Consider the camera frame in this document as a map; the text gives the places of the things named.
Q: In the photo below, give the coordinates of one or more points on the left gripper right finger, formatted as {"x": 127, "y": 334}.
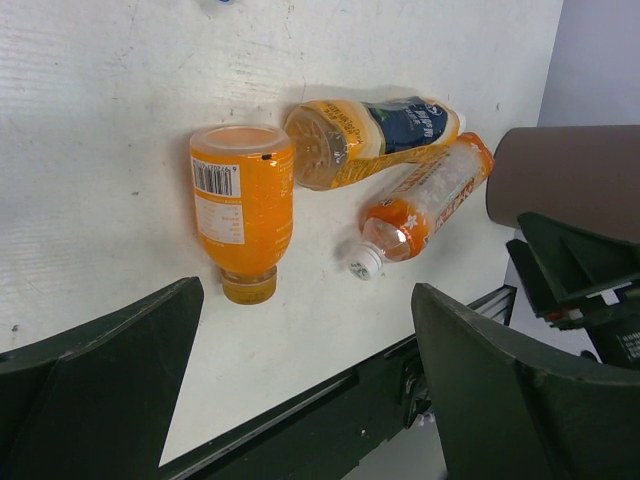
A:
{"x": 510, "y": 407}

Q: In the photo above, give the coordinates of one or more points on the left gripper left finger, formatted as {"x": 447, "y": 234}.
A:
{"x": 97, "y": 401}

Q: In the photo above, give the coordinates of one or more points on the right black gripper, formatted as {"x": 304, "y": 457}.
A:
{"x": 576, "y": 279}

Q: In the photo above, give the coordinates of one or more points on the orange floral tea bottle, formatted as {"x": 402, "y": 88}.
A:
{"x": 397, "y": 226}

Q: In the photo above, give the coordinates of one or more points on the brown round bin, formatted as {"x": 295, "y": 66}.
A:
{"x": 585, "y": 176}

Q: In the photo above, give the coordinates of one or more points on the short orange juice bottle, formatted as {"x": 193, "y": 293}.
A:
{"x": 243, "y": 181}

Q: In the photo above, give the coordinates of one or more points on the orange bottle navy label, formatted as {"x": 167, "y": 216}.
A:
{"x": 340, "y": 142}

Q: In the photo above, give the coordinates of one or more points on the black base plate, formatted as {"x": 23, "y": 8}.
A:
{"x": 324, "y": 432}

